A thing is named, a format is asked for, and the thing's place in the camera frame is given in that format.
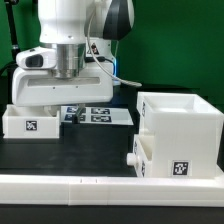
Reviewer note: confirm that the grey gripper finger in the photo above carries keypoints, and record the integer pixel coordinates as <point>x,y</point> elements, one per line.
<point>76,117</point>
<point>51,110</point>

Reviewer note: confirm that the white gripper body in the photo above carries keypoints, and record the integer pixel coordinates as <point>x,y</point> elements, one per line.
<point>41,88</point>

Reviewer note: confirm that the white drawer tray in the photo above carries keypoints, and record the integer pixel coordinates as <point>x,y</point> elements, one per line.
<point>141,156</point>
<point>30,123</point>

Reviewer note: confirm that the white front drawer tray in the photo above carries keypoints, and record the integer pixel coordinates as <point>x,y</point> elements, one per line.
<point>141,156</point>

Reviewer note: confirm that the white drawer cabinet box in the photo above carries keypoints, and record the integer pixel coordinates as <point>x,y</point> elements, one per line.
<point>187,133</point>

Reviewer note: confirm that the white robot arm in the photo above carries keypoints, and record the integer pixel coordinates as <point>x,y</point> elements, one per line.
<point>56,72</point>

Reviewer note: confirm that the white fiducial marker plate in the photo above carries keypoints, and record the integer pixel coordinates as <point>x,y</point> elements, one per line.
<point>98,115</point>

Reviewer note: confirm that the white L-shaped border fence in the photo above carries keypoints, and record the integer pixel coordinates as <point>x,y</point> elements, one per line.
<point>110,191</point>

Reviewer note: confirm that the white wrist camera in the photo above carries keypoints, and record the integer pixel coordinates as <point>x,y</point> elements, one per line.
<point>37,58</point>

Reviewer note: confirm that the black camera stand pole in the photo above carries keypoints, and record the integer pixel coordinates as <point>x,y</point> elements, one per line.
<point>15,49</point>

